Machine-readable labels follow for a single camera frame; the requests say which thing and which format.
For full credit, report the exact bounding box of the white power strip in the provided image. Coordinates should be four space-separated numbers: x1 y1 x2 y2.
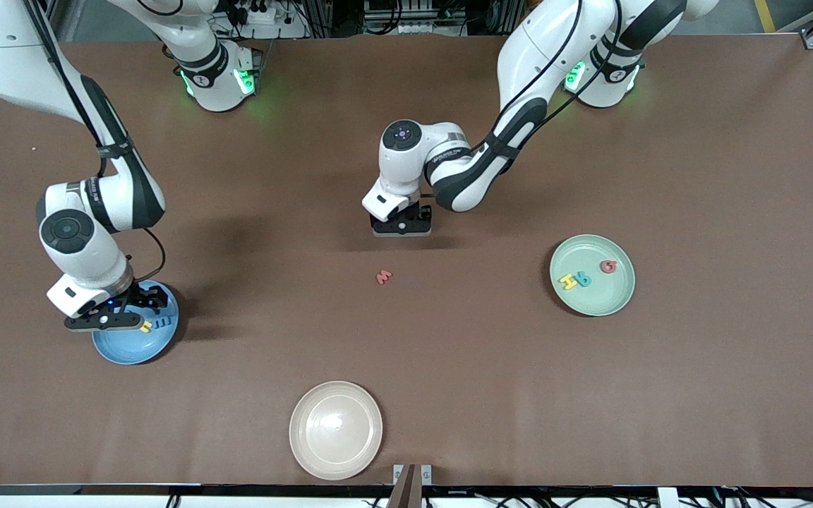
234 0 308 40

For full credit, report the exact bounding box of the metal table edge bracket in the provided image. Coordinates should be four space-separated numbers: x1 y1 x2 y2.
392 464 433 508

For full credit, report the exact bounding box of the beige plate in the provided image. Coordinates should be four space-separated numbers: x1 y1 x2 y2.
289 381 384 481

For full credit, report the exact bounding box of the grey equipment box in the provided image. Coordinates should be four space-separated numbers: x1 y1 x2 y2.
363 0 467 35

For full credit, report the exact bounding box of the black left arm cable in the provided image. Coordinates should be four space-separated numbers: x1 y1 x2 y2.
477 0 622 152

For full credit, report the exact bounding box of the black base connector box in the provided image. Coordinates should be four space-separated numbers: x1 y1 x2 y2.
236 47 267 97

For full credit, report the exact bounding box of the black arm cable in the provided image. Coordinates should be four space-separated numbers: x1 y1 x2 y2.
477 0 622 152
22 0 167 283

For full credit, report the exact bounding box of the blue plate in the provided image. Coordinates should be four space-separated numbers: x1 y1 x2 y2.
92 279 180 365

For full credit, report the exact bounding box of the green plate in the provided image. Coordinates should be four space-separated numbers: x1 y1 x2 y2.
549 234 636 317

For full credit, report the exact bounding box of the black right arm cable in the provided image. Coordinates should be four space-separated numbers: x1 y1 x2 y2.
22 0 167 283

